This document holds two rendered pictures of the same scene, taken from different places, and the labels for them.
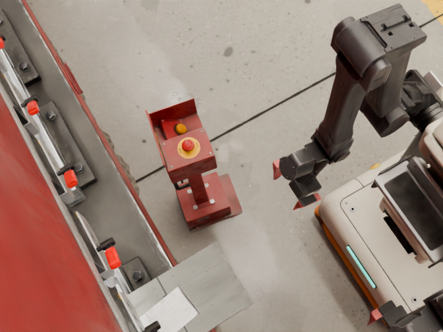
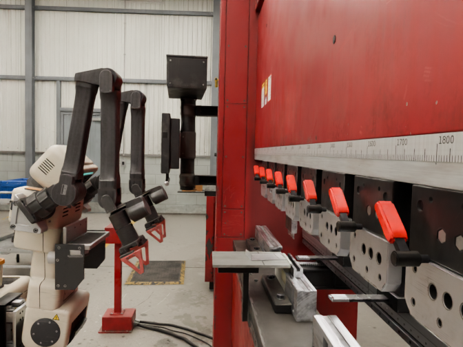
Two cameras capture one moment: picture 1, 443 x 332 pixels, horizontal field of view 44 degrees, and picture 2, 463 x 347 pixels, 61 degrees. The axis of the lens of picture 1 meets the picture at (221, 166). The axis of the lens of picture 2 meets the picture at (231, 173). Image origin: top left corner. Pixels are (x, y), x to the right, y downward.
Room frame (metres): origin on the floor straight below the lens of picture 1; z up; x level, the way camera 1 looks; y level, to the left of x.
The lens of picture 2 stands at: (1.54, 0.51, 1.37)
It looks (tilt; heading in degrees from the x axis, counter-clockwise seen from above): 3 degrees down; 198
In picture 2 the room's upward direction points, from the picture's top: 1 degrees clockwise
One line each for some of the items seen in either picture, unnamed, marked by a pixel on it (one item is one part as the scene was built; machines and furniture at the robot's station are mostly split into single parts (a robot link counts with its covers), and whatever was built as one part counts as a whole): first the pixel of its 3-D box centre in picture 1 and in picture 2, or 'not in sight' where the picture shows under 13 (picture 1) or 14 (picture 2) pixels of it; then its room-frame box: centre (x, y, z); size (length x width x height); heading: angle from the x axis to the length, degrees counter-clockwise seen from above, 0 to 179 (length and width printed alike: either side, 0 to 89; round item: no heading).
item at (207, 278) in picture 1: (188, 299); (249, 259); (0.19, 0.14, 1.00); 0.26 x 0.18 x 0.01; 112
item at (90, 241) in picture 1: (73, 249); (303, 191); (0.30, 0.34, 1.26); 0.15 x 0.09 x 0.17; 22
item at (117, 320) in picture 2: not in sight; (118, 275); (-1.04, -1.24, 0.41); 0.25 x 0.20 x 0.83; 112
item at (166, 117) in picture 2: not in sight; (171, 144); (-0.78, -0.67, 1.42); 0.45 x 0.12 x 0.36; 26
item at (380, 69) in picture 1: (344, 103); (109, 140); (0.46, -0.26, 1.40); 0.11 x 0.06 x 0.43; 20
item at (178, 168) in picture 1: (182, 139); not in sight; (0.73, 0.11, 0.75); 0.20 x 0.16 x 0.18; 10
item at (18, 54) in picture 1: (14, 47); not in sight; (1.09, 0.59, 0.89); 0.30 x 0.05 x 0.03; 22
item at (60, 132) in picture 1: (66, 143); not in sight; (0.72, 0.44, 0.89); 0.30 x 0.05 x 0.03; 22
